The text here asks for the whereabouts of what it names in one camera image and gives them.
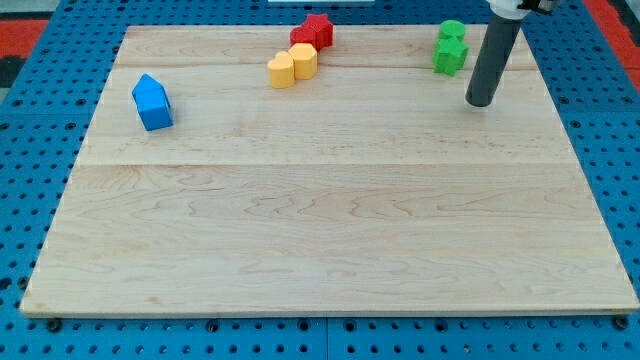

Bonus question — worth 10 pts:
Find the red circle block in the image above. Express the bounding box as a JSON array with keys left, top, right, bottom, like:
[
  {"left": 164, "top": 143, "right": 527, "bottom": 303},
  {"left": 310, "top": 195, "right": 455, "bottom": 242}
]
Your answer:
[{"left": 289, "top": 26, "right": 316, "bottom": 47}]

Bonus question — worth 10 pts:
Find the blue cube block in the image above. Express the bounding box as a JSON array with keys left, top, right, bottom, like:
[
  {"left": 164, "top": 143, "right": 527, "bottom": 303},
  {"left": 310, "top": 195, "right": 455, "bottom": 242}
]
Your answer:
[{"left": 134, "top": 89, "right": 173, "bottom": 131}]

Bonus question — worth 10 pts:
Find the blue triangle block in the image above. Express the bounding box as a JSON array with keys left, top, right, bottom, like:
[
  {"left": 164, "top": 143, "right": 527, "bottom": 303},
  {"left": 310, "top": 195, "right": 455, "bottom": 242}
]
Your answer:
[{"left": 131, "top": 73, "right": 164, "bottom": 98}]

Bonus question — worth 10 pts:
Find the green circle block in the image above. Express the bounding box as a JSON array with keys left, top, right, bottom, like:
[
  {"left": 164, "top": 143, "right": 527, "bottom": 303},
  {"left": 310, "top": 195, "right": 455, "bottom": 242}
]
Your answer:
[{"left": 438, "top": 19, "right": 466, "bottom": 41}]

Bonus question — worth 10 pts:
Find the light wooden board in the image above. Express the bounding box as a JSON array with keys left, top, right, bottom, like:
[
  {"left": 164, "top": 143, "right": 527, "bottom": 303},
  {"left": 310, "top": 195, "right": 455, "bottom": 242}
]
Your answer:
[{"left": 20, "top": 25, "right": 639, "bottom": 318}]

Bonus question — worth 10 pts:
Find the yellow heart block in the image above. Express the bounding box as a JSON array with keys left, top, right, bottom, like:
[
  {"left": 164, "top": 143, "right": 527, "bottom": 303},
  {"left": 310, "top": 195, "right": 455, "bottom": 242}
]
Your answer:
[{"left": 267, "top": 51, "right": 295, "bottom": 89}]

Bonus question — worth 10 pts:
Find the yellow hexagon block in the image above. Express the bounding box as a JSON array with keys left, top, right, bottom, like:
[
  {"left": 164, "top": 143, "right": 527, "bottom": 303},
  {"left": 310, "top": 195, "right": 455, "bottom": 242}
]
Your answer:
[{"left": 289, "top": 43, "right": 318, "bottom": 80}]

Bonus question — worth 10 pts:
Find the red star block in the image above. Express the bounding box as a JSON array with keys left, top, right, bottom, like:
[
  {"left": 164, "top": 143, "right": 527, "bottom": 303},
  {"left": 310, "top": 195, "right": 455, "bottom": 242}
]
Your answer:
[{"left": 304, "top": 14, "right": 334, "bottom": 51}]

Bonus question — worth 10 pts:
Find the green star block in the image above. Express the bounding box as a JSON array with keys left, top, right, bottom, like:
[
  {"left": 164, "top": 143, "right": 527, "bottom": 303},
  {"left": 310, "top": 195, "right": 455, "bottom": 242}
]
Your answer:
[{"left": 432, "top": 37, "right": 469, "bottom": 77}]

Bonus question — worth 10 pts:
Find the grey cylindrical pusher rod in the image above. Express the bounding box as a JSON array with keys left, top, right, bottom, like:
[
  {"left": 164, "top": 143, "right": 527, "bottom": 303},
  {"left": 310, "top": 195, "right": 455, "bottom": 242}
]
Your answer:
[{"left": 465, "top": 15, "right": 522, "bottom": 107}]

